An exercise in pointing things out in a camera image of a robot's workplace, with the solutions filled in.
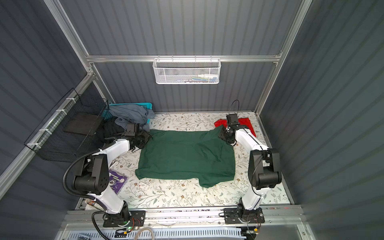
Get green t-shirt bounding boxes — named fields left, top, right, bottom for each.
left=135, top=128, right=236, bottom=188

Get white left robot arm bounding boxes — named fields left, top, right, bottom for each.
left=68, top=121, right=151, bottom=230

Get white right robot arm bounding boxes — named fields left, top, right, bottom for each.
left=219, top=113, right=282, bottom=226

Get folded red t-shirt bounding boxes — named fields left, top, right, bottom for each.
left=214, top=118, right=257, bottom=137

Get grey t-shirt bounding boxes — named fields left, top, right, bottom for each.
left=109, top=103, right=155, bottom=132

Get black t-shirt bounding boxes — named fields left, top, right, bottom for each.
left=99, top=117, right=125, bottom=144

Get teal plastic laundry basket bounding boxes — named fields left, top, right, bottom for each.
left=102, top=103, right=155, bottom=124

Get small white card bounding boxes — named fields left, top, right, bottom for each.
left=139, top=183, right=150, bottom=191

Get purple booklet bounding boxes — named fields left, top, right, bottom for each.
left=109, top=170, right=128, bottom=194

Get white wire mesh basket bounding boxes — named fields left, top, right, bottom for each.
left=153, top=57, right=222, bottom=85

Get black wire mesh basket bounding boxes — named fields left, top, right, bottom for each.
left=24, top=84, right=108, bottom=163

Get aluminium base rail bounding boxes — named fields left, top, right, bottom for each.
left=60, top=205, right=308, bottom=230

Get black corrugated cable conduit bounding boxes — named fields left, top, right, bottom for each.
left=62, top=149, right=112, bottom=240

